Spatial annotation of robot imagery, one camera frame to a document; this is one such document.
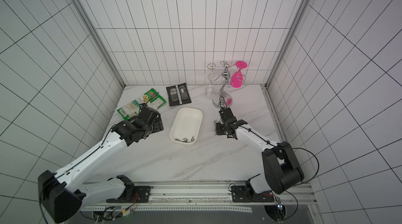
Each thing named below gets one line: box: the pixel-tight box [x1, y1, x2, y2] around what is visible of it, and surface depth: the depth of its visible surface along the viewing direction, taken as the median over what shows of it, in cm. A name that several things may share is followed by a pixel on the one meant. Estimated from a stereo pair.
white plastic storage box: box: [169, 107, 204, 145], surface depth 97 cm
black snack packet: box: [165, 82, 192, 107], surface depth 114 cm
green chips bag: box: [116, 87, 167, 121], surface depth 111 cm
